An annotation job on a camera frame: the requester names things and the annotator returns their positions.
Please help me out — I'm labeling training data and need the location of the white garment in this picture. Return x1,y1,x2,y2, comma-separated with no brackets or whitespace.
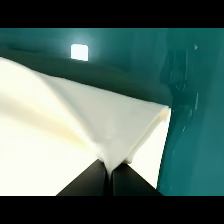
0,56,172,197

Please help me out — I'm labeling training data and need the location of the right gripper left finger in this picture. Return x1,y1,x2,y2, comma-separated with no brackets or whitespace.
55,158,110,197

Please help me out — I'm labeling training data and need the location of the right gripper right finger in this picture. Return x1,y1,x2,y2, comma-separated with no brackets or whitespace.
111,161,164,197

